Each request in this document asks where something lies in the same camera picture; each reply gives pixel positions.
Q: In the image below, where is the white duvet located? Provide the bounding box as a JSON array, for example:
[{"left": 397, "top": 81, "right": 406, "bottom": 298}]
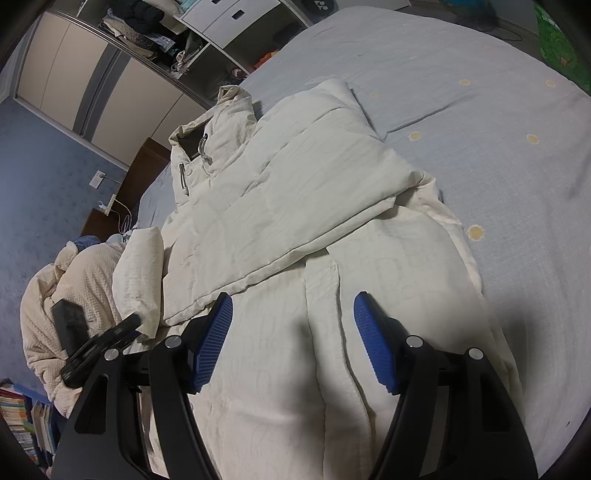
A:
[{"left": 112, "top": 78, "right": 522, "bottom": 480}]

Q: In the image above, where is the green shopping bag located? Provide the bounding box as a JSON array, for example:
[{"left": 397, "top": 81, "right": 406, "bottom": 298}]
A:
[{"left": 533, "top": 0, "right": 591, "bottom": 95}]

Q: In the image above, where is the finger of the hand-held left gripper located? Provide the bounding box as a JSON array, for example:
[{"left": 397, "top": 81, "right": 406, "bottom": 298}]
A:
[
  {"left": 60, "top": 314, "right": 142, "bottom": 388},
  {"left": 51, "top": 300, "right": 89, "bottom": 360}
]

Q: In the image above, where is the white drawer unit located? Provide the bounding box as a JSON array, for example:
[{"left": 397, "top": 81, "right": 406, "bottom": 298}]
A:
[{"left": 178, "top": 0, "right": 315, "bottom": 51}]

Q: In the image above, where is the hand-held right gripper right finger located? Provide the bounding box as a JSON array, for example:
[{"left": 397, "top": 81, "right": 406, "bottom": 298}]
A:
[{"left": 353, "top": 292, "right": 539, "bottom": 480}]

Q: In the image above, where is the black racket bag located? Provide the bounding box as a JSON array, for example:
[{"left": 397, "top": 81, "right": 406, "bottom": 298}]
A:
[{"left": 291, "top": 0, "right": 333, "bottom": 14}]

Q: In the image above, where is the pile of clothes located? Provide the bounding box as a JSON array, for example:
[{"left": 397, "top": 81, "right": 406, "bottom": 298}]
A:
[{"left": 99, "top": 0, "right": 195, "bottom": 75}]

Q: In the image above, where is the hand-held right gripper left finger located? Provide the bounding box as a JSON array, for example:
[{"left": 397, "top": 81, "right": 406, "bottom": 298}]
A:
[{"left": 50, "top": 292, "right": 234, "bottom": 480}]

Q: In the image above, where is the cream waffle blanket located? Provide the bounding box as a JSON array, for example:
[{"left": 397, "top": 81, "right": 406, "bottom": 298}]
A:
[{"left": 20, "top": 237, "right": 127, "bottom": 418}]

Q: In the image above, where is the beige wardrobe sliding door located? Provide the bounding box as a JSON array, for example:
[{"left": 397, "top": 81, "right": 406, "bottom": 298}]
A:
[{"left": 14, "top": 9, "right": 208, "bottom": 169}]

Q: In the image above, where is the row of books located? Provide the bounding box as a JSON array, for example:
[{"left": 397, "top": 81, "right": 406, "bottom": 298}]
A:
[{"left": 0, "top": 385, "right": 61, "bottom": 467}]

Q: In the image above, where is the brown wooden headboard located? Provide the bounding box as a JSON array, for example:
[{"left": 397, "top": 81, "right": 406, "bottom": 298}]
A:
[{"left": 81, "top": 137, "right": 171, "bottom": 238}]

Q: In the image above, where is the bed with grey-blue sheet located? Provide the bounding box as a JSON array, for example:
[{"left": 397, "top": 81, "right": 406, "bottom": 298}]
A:
[{"left": 134, "top": 0, "right": 591, "bottom": 467}]

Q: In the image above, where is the white charger cable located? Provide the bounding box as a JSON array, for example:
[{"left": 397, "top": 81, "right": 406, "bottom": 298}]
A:
[{"left": 113, "top": 198, "right": 139, "bottom": 232}]

